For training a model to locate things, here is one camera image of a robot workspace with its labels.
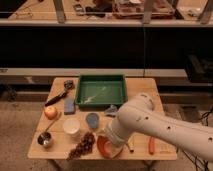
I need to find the dark grape bunch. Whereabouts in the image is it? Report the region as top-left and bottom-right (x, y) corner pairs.
(67, 132), (95, 160)

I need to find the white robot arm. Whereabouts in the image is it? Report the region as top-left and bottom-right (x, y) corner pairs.
(105, 93), (213, 162)

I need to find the blue cup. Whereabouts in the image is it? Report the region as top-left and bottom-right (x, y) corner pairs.
(86, 113), (99, 129)

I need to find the white plastic cup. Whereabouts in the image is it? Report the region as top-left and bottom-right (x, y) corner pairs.
(63, 118), (80, 136)

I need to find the metal measuring cup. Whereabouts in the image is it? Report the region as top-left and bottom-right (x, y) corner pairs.
(37, 113), (62, 148)

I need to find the green plastic tray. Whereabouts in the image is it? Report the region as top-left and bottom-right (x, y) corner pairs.
(75, 75), (128, 108)

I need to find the crumpled blue grey cloth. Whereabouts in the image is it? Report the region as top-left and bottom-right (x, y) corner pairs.
(104, 105), (118, 117)

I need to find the blue sponge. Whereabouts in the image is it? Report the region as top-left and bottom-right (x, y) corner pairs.
(64, 98), (75, 115)

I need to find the yellow banana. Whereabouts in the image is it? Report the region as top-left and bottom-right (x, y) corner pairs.
(126, 136), (134, 153)

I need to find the apple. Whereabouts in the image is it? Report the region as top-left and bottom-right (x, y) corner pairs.
(44, 106), (58, 120)

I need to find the wooden folding table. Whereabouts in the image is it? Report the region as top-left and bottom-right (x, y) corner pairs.
(28, 78), (177, 162)

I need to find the orange bowl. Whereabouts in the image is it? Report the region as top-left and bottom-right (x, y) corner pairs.
(97, 136), (123, 159)

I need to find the orange carrot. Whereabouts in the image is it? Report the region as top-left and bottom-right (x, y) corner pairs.
(148, 137), (155, 155)

